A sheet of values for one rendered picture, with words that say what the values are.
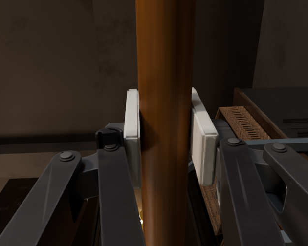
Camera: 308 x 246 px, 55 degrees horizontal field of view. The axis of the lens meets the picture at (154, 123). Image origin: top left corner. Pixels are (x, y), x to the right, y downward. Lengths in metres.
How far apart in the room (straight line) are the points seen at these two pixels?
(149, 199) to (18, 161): 3.37
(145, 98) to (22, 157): 3.35
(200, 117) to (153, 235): 0.09
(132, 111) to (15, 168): 3.46
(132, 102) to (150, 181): 0.05
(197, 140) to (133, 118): 0.03
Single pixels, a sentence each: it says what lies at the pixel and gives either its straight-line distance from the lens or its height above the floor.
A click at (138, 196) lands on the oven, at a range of 2.10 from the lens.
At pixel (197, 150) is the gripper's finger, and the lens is 0.15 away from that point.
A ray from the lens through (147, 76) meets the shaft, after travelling 0.15.
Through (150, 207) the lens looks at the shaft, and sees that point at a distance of 0.20.
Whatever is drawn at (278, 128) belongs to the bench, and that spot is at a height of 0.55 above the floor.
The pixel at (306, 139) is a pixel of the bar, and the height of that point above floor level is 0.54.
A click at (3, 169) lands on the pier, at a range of 3.66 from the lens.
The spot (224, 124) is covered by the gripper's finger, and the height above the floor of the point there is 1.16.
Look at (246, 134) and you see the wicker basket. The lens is 1.53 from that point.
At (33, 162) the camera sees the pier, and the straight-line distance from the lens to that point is 3.50.
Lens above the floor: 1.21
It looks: 3 degrees down
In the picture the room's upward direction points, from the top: 92 degrees counter-clockwise
